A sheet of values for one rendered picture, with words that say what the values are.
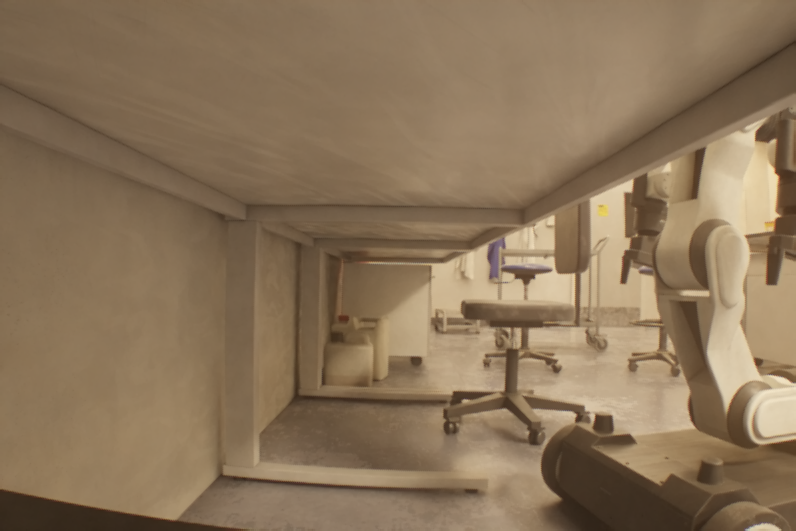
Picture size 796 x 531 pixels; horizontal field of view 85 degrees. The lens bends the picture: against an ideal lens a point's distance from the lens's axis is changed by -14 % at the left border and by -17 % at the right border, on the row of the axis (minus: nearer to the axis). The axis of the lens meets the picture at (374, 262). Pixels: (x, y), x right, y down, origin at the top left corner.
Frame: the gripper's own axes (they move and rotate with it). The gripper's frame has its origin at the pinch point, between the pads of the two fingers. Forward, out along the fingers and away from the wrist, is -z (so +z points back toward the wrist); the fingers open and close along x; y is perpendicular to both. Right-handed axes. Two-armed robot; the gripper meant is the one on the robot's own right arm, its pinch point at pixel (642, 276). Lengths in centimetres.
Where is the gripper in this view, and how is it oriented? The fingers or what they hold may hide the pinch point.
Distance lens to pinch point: 134.5
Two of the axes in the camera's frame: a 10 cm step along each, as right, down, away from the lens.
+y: 1.3, -0.3, -9.9
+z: 2.2, -9.7, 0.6
